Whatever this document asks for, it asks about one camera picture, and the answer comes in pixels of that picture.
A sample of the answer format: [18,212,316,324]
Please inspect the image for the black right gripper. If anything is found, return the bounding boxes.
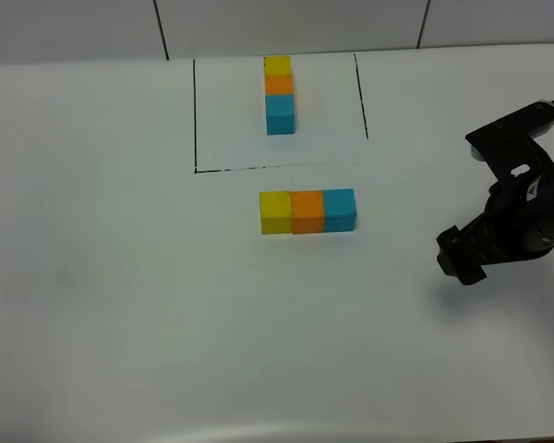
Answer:
[437,177,554,285]

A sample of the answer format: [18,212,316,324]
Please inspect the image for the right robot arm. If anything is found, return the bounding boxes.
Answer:
[437,164,554,285]

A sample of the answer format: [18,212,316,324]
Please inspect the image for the blue template block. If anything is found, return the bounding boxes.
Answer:
[265,94,295,135]

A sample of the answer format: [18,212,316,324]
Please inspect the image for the orange template block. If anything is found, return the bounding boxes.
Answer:
[264,75,294,96]

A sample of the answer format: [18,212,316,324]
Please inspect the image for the yellow template block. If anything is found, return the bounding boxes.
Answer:
[263,55,292,77]

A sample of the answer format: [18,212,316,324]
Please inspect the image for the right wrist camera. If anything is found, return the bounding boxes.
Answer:
[465,101,554,185]

